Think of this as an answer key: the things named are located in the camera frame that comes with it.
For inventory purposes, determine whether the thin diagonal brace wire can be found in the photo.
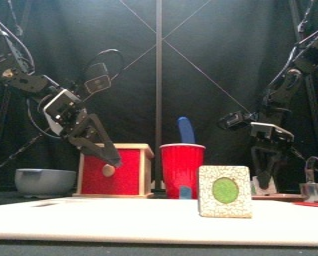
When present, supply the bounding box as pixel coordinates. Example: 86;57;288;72
117;0;252;105
120;0;213;73

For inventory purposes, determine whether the red plastic cup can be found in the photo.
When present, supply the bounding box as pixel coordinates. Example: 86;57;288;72
158;143;207;200

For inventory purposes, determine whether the red wooden box with knob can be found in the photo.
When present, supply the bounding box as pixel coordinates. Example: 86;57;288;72
72;143;154;199

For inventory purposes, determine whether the white sushi roll green centre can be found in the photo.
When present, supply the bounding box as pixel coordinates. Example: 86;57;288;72
196;165;253;219

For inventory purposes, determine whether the red toy knife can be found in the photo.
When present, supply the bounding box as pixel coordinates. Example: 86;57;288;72
292;200;318;209

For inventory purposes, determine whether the black camera cable loop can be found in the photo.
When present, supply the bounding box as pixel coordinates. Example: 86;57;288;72
81;48;125;83

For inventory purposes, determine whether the grey bowl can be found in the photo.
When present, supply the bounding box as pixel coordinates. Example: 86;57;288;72
13;168;77;197

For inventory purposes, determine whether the grey vertical frame pole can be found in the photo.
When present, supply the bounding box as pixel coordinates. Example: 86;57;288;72
153;0;164;192

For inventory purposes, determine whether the clear glass container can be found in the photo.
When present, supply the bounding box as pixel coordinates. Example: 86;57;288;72
297;155;318;203

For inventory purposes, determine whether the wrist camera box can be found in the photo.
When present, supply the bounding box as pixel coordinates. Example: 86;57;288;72
82;62;112;95
216;111;257;132

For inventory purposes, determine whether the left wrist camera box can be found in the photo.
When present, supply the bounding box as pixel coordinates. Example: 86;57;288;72
82;62;112;95

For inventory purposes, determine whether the white cutting board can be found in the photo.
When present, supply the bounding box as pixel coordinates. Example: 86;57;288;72
0;196;318;248

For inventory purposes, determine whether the pink rectangular plate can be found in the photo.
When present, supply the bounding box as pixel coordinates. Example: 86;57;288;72
249;192;305;202

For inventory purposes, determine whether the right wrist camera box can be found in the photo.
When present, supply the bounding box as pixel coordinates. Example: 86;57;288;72
216;111;257;132

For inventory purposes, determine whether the blue utensil handle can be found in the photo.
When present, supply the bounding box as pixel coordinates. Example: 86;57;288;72
176;116;197;145

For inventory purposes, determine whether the grey slanted frame strut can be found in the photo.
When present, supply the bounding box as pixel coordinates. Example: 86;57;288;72
0;127;52;177

